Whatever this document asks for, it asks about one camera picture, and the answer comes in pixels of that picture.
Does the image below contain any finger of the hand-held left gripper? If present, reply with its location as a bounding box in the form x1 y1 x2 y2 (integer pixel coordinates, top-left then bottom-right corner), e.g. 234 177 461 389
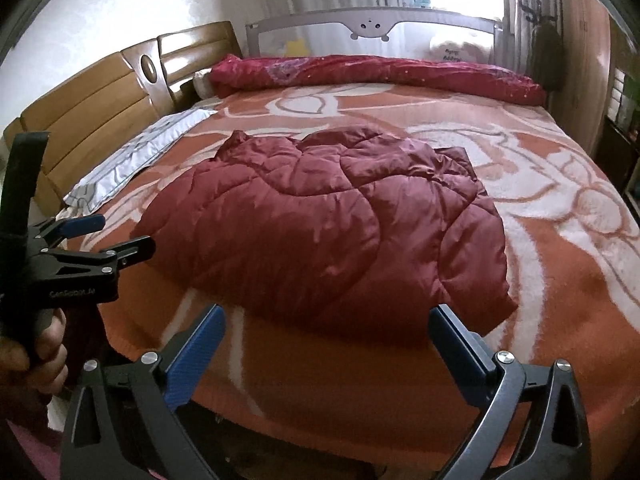
32 214 107 248
47 236 157 276

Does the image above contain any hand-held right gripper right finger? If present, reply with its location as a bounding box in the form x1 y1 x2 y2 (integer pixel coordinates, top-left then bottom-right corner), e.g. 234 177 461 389
429 304 593 480

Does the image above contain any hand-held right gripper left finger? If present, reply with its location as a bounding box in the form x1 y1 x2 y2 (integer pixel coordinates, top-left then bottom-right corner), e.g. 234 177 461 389
60 304 227 480

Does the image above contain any dark red padded jacket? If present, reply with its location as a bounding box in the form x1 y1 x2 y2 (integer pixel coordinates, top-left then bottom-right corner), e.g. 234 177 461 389
131 127 520 338

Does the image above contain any person's left hand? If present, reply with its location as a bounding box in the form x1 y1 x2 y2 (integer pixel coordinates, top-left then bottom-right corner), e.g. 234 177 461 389
0 305 68 401

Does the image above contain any white patterned pillow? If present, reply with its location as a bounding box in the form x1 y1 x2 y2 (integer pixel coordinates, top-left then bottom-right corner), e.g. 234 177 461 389
64 107 219 211

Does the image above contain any wooden headboard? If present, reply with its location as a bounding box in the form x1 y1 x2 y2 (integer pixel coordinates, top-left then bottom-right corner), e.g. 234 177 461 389
2 21 243 206

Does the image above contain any orange floral blanket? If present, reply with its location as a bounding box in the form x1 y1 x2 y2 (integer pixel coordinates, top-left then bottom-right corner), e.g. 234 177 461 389
50 80 640 461

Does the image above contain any small white pillow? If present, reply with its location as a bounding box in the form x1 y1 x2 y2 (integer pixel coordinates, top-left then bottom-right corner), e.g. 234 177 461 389
192 71 217 100

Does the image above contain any person's pink clothing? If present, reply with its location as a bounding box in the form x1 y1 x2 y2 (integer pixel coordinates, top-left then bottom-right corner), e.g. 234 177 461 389
0 407 66 480

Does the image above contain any red rolled quilt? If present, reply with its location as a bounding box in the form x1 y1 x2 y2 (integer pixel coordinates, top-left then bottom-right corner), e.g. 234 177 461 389
209 54 547 107

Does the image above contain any dark shelf with books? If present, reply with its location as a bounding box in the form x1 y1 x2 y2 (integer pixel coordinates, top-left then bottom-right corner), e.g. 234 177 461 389
597 60 640 201

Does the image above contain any white plush cushion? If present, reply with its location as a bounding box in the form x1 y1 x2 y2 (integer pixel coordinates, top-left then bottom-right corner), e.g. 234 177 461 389
429 30 493 64

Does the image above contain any wooden wardrobe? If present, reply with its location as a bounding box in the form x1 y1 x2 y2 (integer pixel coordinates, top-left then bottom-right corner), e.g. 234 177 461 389
552 0 613 161

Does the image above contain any dark hanging bag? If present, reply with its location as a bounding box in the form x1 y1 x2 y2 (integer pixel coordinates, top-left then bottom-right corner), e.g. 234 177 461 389
520 2 566 93

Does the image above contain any grey bed guard rail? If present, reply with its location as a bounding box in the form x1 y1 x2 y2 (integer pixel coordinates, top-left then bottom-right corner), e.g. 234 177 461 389
245 7 503 68

